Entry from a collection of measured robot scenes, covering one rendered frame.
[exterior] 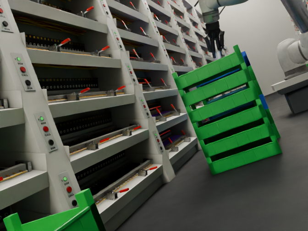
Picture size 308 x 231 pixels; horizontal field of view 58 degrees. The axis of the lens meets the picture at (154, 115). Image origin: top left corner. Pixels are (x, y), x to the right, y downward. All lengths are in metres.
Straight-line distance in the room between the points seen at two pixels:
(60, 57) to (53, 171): 0.44
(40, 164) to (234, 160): 0.78
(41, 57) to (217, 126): 0.74
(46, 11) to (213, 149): 0.87
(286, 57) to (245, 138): 1.12
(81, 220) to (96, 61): 0.92
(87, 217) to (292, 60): 1.96
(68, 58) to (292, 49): 1.60
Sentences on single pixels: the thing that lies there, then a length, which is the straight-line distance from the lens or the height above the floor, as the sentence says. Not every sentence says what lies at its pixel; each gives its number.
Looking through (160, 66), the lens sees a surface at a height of 0.66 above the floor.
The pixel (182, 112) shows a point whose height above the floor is 0.31.
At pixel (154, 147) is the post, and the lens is 1.44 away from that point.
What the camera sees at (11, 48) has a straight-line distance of 0.96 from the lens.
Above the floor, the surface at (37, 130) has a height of 0.41.
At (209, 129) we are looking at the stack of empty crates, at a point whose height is 0.19.
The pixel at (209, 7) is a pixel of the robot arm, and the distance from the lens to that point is 1.61.
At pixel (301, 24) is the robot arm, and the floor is 0.55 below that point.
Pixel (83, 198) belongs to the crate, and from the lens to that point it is 0.50.
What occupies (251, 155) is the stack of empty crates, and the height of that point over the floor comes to 0.03.
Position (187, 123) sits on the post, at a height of 0.21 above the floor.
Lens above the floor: 0.30
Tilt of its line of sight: 2 degrees up
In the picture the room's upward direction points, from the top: 22 degrees counter-clockwise
